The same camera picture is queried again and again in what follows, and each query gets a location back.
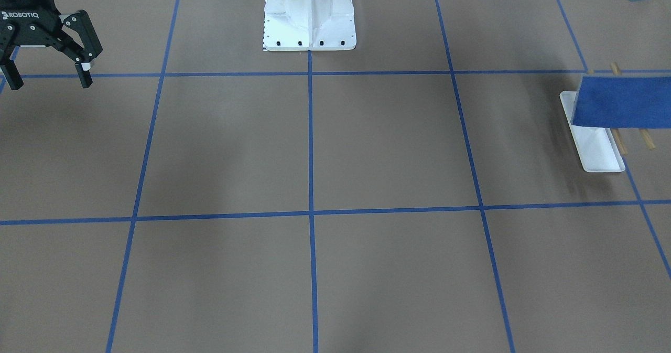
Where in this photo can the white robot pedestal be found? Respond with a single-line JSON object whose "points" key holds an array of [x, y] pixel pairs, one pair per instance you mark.
{"points": [[298, 25]]}

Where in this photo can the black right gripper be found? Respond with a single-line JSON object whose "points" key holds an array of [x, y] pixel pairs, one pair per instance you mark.
{"points": [[25, 8]]}

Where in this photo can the blue grey towel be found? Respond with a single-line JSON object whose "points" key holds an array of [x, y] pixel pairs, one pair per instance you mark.
{"points": [[622, 102]]}

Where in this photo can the white wooden towel rack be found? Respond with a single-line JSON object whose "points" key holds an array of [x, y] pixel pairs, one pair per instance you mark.
{"points": [[600, 150]]}

